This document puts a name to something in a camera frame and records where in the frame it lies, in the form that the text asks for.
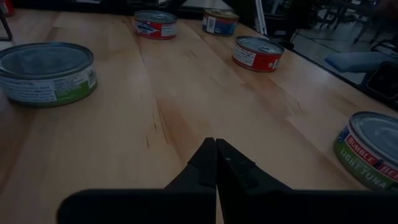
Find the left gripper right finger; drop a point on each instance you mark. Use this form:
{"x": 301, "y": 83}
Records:
{"x": 236, "y": 174}

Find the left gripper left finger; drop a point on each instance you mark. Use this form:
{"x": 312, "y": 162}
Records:
{"x": 202, "y": 171}

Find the green-label tuna can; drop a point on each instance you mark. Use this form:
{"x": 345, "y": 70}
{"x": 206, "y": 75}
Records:
{"x": 46, "y": 74}
{"x": 370, "y": 149}

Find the wooden shelf black metal legs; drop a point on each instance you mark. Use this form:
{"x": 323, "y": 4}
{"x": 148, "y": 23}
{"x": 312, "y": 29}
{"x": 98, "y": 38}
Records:
{"x": 8, "y": 35}

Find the gold-top blue-label can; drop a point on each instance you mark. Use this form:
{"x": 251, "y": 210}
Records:
{"x": 220, "y": 23}

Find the silver metal post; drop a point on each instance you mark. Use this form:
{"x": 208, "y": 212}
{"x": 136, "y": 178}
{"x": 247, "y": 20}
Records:
{"x": 260, "y": 17}

